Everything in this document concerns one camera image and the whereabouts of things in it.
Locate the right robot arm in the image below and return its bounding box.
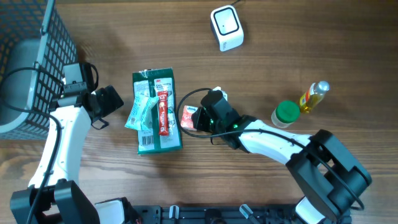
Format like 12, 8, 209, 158
192, 90, 372, 223

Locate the red Nescafe coffee stick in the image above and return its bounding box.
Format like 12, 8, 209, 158
157, 91, 169, 136

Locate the red Kleenex tissue pack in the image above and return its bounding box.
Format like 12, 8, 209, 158
180, 105, 198, 131

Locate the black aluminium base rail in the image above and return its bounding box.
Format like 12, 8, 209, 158
75, 203, 353, 224

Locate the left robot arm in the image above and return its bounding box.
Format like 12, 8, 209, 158
10, 62, 142, 223

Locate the black right camera cable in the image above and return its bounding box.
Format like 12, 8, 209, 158
175, 88, 365, 211

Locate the light green snack pouch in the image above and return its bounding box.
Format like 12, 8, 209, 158
124, 93, 159, 131

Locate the green lid jar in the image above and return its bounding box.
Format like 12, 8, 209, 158
271, 101, 300, 128

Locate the yellow liquid bottle silver cap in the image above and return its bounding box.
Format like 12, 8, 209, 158
298, 81, 330, 113

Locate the grey plastic mesh basket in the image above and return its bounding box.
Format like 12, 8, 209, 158
1, 0, 78, 139

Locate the white barcode scanner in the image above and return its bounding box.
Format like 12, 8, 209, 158
210, 5, 244, 52

